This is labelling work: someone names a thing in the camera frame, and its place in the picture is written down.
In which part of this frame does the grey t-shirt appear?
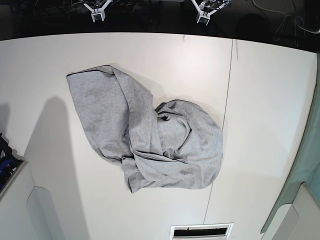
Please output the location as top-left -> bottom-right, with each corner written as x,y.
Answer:
66,65 -> 223,193

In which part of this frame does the rack of blue clamps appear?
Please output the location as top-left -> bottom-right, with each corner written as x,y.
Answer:
0,133 -> 24,191

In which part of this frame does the white cable on floor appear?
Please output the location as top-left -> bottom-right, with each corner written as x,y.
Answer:
251,0 -> 320,35

